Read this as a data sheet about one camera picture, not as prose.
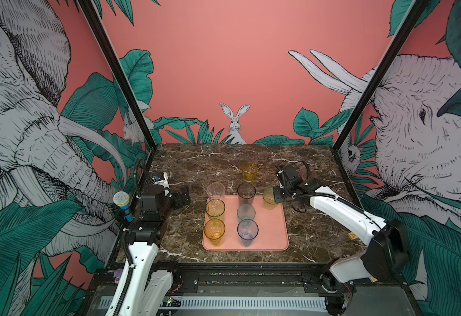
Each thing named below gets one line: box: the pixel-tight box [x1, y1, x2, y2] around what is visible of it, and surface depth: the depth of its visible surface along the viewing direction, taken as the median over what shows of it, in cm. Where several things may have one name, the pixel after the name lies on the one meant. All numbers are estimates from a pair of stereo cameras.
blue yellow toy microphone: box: [113, 190, 134, 223], surface depth 71 cm
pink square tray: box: [202, 195, 290, 251], surface depth 88 cm
